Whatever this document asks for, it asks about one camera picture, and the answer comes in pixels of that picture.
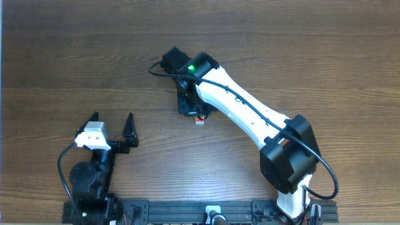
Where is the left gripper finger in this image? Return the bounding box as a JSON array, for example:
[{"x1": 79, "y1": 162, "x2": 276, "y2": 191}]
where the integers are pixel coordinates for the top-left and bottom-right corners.
[
  {"x1": 76, "y1": 111, "x2": 99, "y2": 134},
  {"x1": 121, "y1": 112, "x2": 139, "y2": 148}
]

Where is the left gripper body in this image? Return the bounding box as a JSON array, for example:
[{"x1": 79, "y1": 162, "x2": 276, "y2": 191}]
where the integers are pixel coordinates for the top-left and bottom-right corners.
[{"x1": 108, "y1": 140, "x2": 131, "y2": 154}]

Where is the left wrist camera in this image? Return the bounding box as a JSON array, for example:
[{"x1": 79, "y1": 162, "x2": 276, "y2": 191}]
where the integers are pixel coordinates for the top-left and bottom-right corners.
[{"x1": 74, "y1": 121, "x2": 112, "y2": 151}]

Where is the mounting rail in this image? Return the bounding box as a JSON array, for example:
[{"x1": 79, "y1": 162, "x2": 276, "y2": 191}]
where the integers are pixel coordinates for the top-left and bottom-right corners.
[{"x1": 62, "y1": 199, "x2": 340, "y2": 225}]

